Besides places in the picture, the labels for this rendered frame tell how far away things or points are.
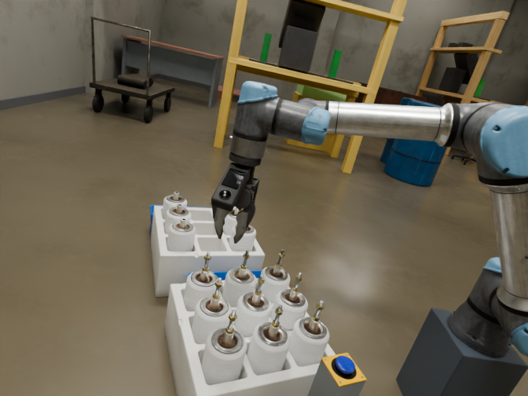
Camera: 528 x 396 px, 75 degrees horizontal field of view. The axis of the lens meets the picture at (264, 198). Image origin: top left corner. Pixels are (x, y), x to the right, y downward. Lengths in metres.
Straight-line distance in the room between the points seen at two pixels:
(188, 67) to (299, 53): 2.43
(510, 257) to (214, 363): 0.66
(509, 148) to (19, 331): 1.29
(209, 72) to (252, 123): 4.65
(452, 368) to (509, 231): 0.43
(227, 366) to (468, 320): 0.63
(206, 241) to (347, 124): 0.79
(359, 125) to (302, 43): 2.54
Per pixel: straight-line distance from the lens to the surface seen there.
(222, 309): 0.95
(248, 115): 0.71
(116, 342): 1.21
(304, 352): 0.97
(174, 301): 1.07
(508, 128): 0.73
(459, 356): 1.08
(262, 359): 0.91
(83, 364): 1.16
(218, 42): 7.73
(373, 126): 0.83
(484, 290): 1.06
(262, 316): 0.97
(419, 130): 0.85
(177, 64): 5.43
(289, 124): 0.70
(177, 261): 1.27
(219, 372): 0.88
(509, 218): 0.82
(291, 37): 3.32
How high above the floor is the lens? 0.87
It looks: 22 degrees down
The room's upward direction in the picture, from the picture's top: 13 degrees clockwise
